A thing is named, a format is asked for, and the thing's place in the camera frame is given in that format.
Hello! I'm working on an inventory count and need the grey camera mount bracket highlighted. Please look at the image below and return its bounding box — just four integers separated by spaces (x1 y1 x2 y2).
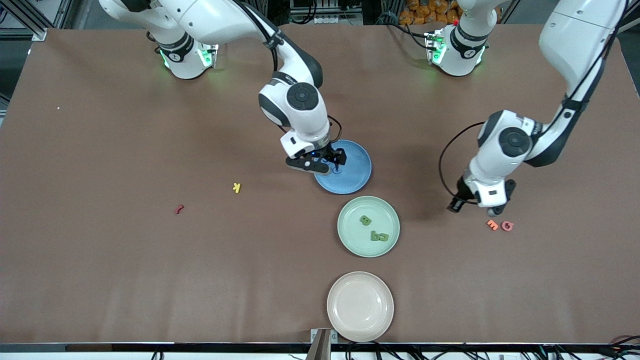
310 327 339 360

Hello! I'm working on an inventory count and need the aluminium frame profile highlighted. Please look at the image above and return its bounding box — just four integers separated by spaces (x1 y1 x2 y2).
0 0 48 42

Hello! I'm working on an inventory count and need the beige pink plate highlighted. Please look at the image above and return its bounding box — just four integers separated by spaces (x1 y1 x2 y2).
326 271 395 343

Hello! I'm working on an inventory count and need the orange packaged goods pile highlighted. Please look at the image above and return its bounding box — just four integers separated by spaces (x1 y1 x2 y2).
400 0 463 26

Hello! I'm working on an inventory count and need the blue plate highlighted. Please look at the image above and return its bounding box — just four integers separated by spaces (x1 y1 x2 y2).
313 139 373 195

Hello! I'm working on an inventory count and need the brown table cover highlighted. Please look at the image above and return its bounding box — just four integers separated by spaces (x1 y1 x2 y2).
0 22 640 346

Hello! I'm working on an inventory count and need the black electronics rack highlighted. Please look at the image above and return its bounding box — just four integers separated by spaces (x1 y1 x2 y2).
289 0 365 27

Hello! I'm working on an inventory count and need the light green plate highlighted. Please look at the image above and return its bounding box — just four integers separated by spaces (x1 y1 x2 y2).
337 195 401 258

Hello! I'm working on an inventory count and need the black table edge rail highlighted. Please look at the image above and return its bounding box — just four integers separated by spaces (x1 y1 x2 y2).
0 342 640 354

